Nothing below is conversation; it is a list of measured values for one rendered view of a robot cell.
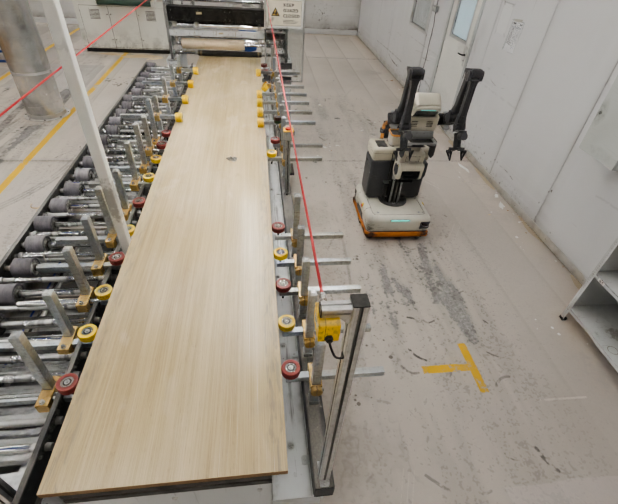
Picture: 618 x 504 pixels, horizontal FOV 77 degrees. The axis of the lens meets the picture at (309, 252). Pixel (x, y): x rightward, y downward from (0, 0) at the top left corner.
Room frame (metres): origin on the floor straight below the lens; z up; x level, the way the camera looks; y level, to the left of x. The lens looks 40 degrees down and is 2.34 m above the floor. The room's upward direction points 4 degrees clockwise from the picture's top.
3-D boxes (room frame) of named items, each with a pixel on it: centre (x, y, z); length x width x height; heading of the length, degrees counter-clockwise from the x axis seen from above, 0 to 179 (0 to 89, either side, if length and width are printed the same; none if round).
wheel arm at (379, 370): (0.97, -0.16, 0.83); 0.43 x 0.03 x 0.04; 99
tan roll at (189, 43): (5.62, 1.25, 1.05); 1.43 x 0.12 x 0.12; 99
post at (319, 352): (0.91, -0.07, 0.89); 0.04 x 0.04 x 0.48; 9
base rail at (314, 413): (3.08, 0.28, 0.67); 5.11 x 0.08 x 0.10; 9
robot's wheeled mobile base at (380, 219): (3.35, -0.78, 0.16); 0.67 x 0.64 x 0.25; 9
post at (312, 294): (1.16, -0.03, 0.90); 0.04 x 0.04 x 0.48; 9
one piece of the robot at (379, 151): (3.44, -0.77, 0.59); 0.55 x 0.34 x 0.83; 99
